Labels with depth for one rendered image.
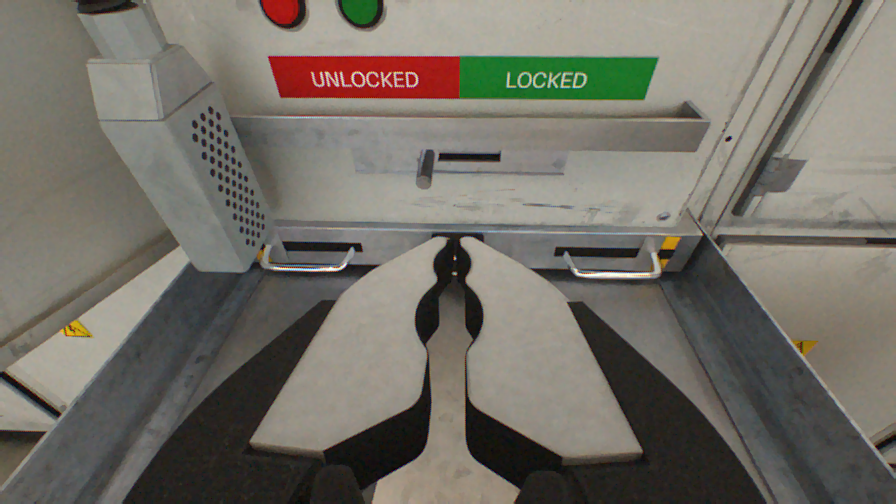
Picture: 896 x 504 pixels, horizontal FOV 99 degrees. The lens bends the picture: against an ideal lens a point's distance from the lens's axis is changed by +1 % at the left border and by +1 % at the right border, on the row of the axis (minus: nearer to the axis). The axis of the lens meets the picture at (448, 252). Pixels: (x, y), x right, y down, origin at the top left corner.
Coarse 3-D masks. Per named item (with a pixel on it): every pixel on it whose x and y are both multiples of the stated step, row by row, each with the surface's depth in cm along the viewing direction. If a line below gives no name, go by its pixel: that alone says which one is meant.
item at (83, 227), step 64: (0, 0) 32; (64, 0) 36; (0, 64) 33; (64, 64) 37; (0, 128) 34; (64, 128) 38; (0, 192) 35; (64, 192) 39; (128, 192) 45; (0, 256) 36; (64, 256) 40; (128, 256) 47; (0, 320) 37; (64, 320) 39
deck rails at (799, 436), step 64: (704, 256) 43; (192, 320) 40; (704, 320) 41; (768, 320) 33; (128, 384) 32; (192, 384) 36; (768, 384) 33; (64, 448) 27; (128, 448) 31; (768, 448) 31; (832, 448) 27
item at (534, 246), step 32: (288, 224) 44; (320, 224) 44; (352, 224) 44; (384, 224) 44; (416, 224) 43; (448, 224) 43; (480, 224) 43; (256, 256) 47; (288, 256) 47; (320, 256) 46; (384, 256) 46; (512, 256) 45; (544, 256) 45; (576, 256) 45; (608, 256) 45; (672, 256) 44
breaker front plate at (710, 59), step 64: (192, 0) 29; (256, 0) 29; (320, 0) 29; (384, 0) 29; (448, 0) 28; (512, 0) 28; (576, 0) 28; (640, 0) 28; (704, 0) 28; (768, 0) 28; (256, 64) 32; (704, 64) 31; (320, 192) 41; (384, 192) 41; (448, 192) 41; (512, 192) 40; (576, 192) 40; (640, 192) 40
